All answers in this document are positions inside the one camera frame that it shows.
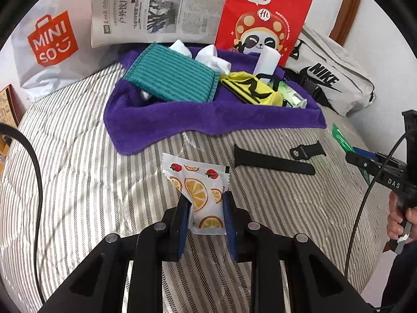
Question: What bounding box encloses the wooden bed frame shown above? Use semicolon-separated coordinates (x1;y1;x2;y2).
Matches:
327;0;364;44

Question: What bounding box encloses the white shopping bag orange logo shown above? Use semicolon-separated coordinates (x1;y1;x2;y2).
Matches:
11;0;126;101

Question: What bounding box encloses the dark green packet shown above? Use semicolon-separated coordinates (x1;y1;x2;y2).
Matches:
332;123;355;153

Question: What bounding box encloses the person's right hand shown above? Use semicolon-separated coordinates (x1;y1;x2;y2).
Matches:
386;196;417;246

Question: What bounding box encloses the purple towel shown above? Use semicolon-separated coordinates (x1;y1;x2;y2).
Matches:
103;46;327;156

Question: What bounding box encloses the red panda paper bag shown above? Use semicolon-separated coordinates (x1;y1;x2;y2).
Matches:
214;0;312;67

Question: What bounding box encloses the fruit print wipe packet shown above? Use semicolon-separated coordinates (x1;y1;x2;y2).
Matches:
161;153;231;235

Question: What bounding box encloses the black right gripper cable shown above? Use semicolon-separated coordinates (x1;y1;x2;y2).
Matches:
344;134;408;278

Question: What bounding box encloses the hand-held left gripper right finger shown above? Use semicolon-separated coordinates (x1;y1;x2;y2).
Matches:
223;191;375;313

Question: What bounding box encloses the striped bed sheet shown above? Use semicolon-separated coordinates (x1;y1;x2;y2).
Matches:
0;62;404;313

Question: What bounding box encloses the long black watch strap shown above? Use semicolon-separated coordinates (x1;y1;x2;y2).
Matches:
234;143;316;176

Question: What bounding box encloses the person's leg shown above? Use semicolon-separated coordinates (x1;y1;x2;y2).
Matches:
381;244;417;313

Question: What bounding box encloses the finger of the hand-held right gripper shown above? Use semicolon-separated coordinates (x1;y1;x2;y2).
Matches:
345;153;383;179
353;148;406;168

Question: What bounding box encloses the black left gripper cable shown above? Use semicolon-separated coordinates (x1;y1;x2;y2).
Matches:
0;124;46;304

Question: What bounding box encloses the short black watch strap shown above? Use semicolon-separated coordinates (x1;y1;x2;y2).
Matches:
290;140;322;162

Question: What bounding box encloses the teal striped cloth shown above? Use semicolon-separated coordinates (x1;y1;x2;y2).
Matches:
122;42;221;102

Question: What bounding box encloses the white crumpled tissue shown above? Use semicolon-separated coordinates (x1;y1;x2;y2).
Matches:
195;44;232;74

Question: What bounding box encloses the white canvas bag black logo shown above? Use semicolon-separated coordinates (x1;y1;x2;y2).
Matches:
283;26;375;116

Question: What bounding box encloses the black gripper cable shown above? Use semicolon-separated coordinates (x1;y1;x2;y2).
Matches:
0;124;46;304
344;134;408;278

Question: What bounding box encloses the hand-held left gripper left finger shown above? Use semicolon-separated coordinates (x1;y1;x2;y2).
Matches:
31;199;191;313

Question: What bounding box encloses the pale green packet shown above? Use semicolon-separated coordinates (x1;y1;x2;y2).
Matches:
277;83;308;109

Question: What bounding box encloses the newspaper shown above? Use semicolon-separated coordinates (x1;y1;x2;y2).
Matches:
90;0;233;48

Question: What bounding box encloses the yellow black cloth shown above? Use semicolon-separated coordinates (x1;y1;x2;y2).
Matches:
220;71;284;106

